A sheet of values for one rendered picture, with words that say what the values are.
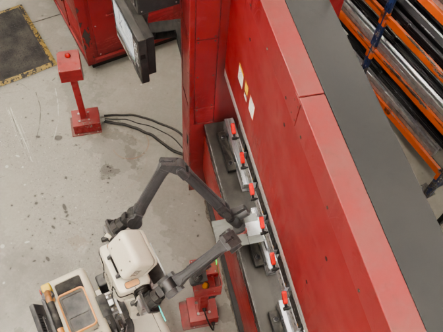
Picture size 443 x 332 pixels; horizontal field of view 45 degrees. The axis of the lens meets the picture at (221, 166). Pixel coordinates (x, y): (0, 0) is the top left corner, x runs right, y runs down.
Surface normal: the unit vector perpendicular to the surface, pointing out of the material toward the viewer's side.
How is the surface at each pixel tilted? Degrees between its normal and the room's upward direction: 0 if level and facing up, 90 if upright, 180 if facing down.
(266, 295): 0
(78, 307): 0
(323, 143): 0
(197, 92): 90
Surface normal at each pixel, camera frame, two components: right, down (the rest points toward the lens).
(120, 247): -0.61, -0.07
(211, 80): 0.23, 0.84
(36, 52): 0.05, -0.52
